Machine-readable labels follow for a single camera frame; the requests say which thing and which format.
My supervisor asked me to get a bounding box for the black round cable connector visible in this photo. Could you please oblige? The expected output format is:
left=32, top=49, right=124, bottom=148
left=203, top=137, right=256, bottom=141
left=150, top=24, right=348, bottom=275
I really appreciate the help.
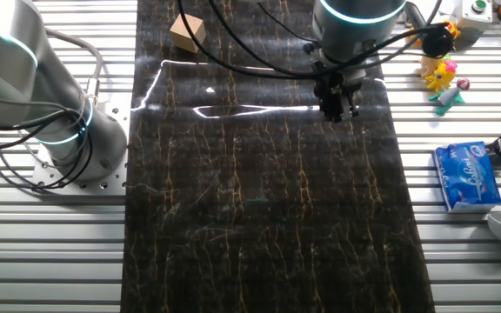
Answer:
left=421, top=26, right=456, bottom=60

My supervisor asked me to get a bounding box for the blue tissue pack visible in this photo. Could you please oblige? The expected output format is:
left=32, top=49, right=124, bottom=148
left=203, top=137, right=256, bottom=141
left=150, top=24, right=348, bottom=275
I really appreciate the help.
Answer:
left=432, top=141, right=501, bottom=214

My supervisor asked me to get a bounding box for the dark marble pattern mat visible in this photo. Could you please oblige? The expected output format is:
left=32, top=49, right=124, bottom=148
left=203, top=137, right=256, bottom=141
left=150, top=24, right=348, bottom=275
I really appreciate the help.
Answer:
left=119, top=0, right=437, bottom=313

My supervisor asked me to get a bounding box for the grey cable with metal plug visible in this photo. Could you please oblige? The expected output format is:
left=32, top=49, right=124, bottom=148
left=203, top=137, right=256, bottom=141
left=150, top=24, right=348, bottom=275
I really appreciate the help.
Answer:
left=43, top=28, right=104, bottom=106

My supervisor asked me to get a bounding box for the black base cable bundle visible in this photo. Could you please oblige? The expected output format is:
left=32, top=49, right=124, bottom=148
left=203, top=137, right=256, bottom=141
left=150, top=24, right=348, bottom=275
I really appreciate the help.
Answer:
left=0, top=93, right=96, bottom=190

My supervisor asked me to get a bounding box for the grey box with green button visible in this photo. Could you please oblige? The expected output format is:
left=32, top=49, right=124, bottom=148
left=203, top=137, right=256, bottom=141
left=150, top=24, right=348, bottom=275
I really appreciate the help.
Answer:
left=455, top=0, right=494, bottom=32

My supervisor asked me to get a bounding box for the teal seal toy with ball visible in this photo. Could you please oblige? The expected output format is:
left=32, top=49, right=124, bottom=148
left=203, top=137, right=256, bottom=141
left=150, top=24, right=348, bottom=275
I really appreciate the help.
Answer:
left=428, top=77, right=471, bottom=116

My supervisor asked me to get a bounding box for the wooden cube block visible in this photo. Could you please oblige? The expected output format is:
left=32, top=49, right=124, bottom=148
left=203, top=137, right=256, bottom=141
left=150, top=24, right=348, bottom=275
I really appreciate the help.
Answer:
left=169, top=13, right=207, bottom=54

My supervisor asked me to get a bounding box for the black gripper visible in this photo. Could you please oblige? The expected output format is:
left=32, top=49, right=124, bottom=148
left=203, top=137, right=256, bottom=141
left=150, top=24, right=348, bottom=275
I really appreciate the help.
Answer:
left=312, top=69, right=364, bottom=123

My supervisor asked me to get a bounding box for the beige toy with green cap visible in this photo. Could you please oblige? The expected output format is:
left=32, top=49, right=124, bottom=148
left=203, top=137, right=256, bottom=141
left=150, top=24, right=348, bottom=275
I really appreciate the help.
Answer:
left=417, top=53, right=451, bottom=79

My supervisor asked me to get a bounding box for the long thick black cable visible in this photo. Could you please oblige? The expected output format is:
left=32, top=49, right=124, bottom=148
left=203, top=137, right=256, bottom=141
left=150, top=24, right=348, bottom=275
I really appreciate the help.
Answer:
left=176, top=0, right=447, bottom=81
left=208, top=0, right=321, bottom=77

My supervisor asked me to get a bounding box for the yellow octopus toy pink bow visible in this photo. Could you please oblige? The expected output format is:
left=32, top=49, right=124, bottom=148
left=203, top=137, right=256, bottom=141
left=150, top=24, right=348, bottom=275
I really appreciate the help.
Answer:
left=424, top=60, right=458, bottom=93

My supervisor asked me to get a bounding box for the yellow orange turtle toy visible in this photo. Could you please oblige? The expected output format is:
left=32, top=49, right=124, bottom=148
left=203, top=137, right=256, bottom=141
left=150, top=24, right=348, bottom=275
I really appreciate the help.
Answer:
left=408, top=19, right=461, bottom=49

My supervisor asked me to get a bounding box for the silver perforated base plate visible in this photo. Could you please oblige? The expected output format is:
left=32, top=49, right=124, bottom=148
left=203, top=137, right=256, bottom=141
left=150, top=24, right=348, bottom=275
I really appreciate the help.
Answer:
left=31, top=93, right=132, bottom=196

